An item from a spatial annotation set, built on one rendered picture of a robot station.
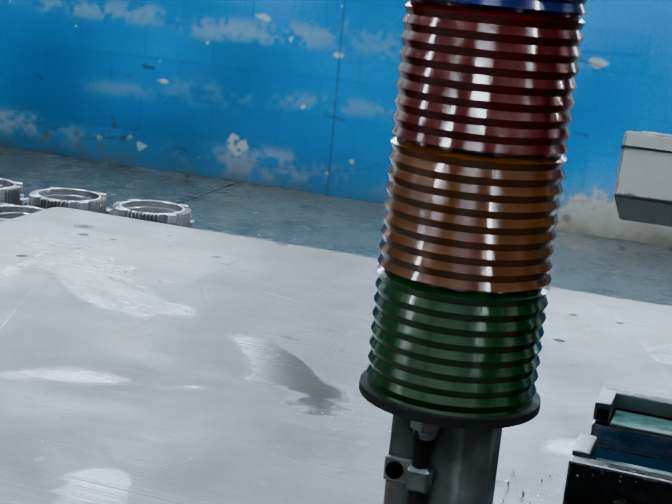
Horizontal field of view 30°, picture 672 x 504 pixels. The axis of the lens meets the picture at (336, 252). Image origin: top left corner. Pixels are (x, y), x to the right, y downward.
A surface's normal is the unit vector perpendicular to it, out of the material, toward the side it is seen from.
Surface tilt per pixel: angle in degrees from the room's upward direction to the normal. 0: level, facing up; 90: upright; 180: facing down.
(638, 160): 66
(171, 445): 0
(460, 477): 90
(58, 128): 90
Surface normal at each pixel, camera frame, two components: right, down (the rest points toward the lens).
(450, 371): -0.09, -0.21
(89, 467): 0.09, -0.97
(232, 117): -0.31, 0.18
